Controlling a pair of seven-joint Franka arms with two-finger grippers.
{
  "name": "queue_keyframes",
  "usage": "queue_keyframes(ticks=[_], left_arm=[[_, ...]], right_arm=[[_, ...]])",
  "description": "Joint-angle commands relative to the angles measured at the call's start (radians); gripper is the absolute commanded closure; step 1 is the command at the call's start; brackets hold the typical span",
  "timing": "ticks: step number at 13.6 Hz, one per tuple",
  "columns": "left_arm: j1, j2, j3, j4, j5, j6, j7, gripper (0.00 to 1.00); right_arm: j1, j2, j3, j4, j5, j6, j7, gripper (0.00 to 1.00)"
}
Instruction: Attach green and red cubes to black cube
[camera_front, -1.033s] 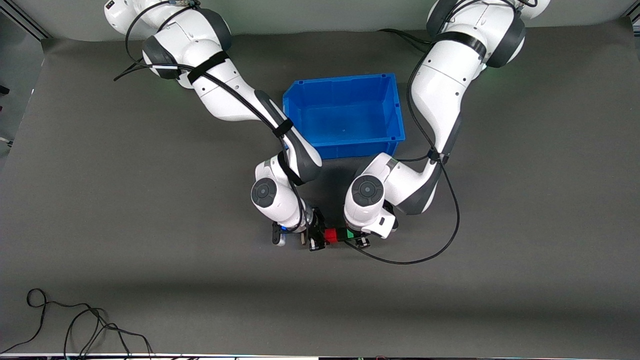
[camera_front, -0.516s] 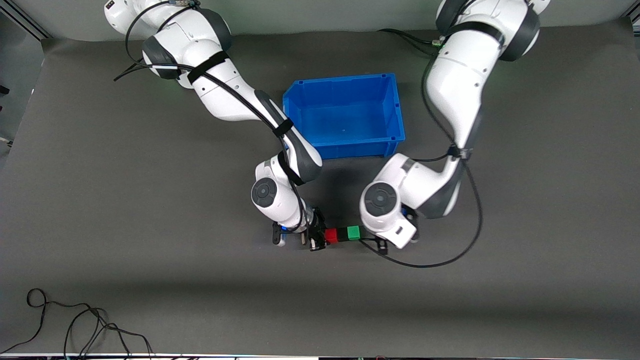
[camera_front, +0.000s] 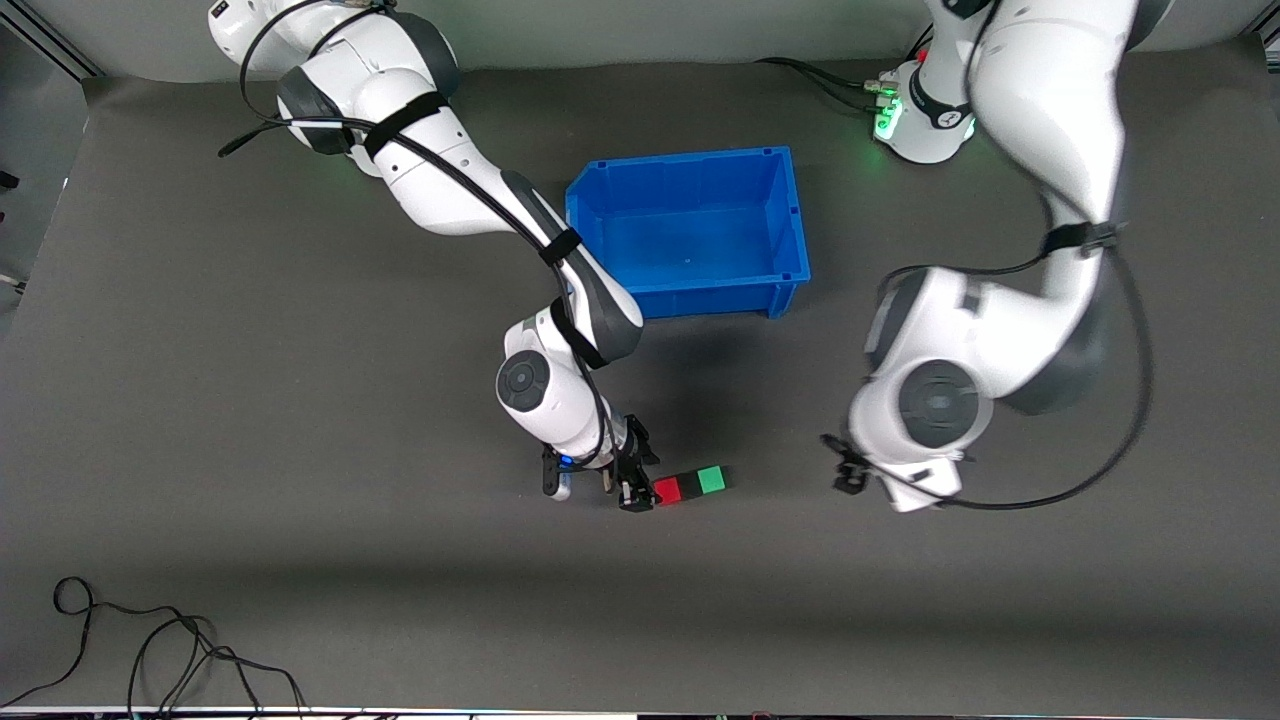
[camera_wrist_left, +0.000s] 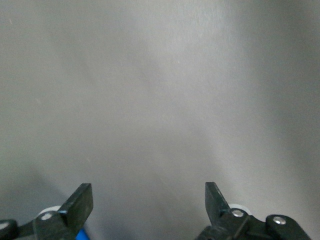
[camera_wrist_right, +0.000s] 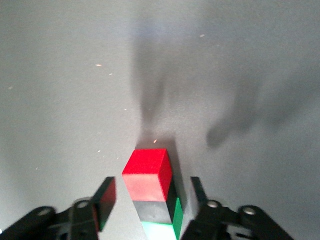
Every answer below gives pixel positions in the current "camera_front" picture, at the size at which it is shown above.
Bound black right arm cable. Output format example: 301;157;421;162
217;0;618;473

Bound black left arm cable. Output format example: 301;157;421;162
820;0;1153;512

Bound dark grey table mat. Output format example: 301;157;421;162
0;35;1280;717

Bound thin black loose cable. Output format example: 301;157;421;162
127;614;307;720
0;576;217;707

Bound dark metal frame rail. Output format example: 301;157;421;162
0;18;103;83

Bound black left base cables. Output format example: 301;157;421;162
755;22;937;113

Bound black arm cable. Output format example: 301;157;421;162
820;0;1153;512
217;0;618;473

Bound blue plastic storage bin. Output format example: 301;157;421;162
564;146;812;331

